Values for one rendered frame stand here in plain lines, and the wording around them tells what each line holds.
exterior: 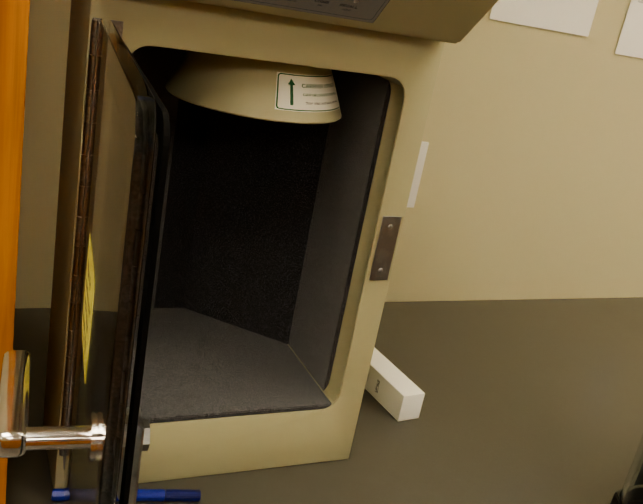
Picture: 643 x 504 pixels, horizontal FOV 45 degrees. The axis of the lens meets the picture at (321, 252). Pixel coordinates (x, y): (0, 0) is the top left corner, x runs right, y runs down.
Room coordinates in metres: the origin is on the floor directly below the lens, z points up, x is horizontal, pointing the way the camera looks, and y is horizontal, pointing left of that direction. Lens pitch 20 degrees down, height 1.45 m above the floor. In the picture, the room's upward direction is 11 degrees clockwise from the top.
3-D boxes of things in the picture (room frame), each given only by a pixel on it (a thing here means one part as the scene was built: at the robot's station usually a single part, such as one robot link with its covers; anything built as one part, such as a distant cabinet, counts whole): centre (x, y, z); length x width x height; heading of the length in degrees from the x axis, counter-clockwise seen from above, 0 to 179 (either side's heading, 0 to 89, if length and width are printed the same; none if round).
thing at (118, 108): (0.45, 0.14, 1.19); 0.30 x 0.01 x 0.40; 22
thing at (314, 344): (0.78, 0.12, 1.19); 0.26 x 0.24 x 0.35; 118
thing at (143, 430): (0.35, 0.08, 1.18); 0.02 x 0.02 x 0.06; 22
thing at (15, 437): (0.37, 0.14, 1.20); 0.10 x 0.05 x 0.03; 22
